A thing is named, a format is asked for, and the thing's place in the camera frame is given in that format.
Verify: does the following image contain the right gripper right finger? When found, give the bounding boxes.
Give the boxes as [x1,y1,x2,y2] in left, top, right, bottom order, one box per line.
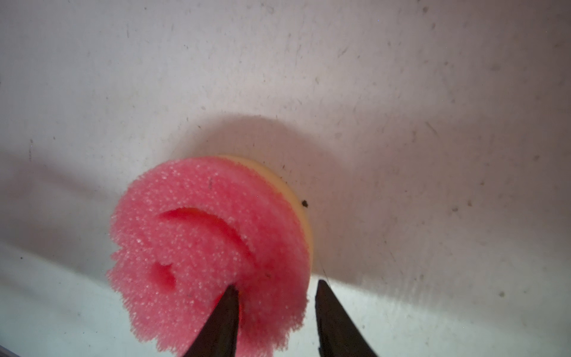
[315,280,378,357]

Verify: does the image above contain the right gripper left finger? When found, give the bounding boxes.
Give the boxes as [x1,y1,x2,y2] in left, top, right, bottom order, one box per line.
[183,285,240,357]

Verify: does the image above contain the yellow pink smiley sponge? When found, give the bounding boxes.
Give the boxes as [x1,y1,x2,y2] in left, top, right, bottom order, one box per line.
[107,156,313,356]

